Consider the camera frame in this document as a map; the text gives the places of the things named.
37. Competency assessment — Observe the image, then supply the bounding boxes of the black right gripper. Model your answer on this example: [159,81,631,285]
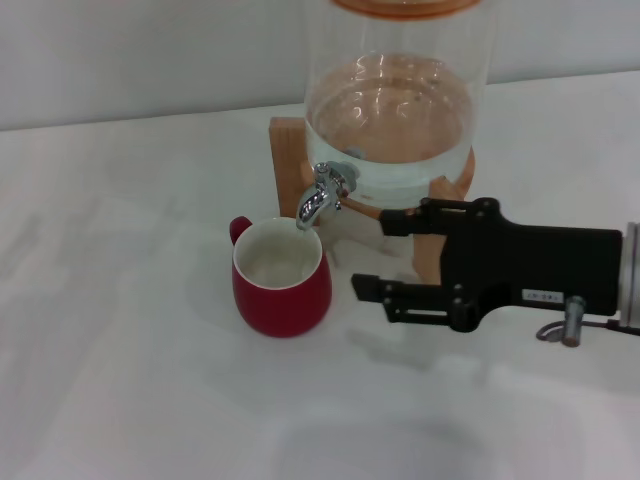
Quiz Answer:
[350,196,625,334]

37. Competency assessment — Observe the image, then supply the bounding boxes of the wooden dispenser stand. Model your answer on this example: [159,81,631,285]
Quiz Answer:
[268,115,477,282]

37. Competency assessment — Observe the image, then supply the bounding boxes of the red ceramic cup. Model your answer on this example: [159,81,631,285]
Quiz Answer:
[229,215,333,340]

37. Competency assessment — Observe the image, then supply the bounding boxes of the silver metal connector plug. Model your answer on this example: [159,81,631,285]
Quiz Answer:
[563,294,587,349]

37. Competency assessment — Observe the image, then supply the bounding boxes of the chrome faucet tap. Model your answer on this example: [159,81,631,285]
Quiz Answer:
[295,160,361,232]

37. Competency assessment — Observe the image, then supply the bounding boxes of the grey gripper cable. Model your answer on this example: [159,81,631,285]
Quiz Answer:
[536,319,640,344]

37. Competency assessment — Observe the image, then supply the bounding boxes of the glass drink dispenser jar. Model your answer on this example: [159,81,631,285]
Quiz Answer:
[303,0,501,204]

